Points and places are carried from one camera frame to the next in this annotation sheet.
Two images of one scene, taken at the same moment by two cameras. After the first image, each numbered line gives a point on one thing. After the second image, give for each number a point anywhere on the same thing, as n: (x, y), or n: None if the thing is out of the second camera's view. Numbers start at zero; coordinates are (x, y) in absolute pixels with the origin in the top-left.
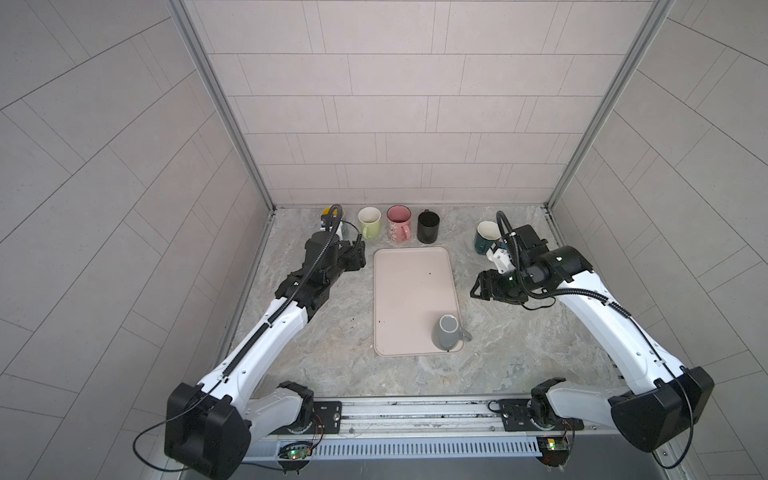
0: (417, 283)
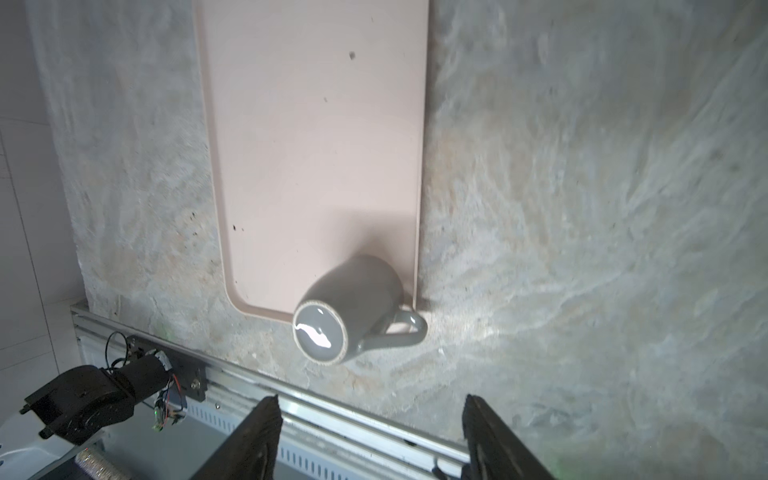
0: (317, 112)
